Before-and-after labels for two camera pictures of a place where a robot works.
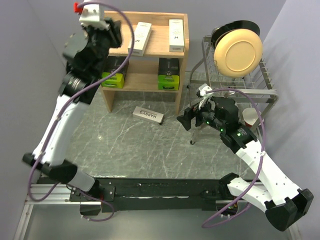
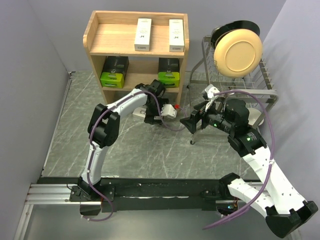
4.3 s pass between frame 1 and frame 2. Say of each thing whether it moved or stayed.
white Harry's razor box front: stayed
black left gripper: moved
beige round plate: stayed
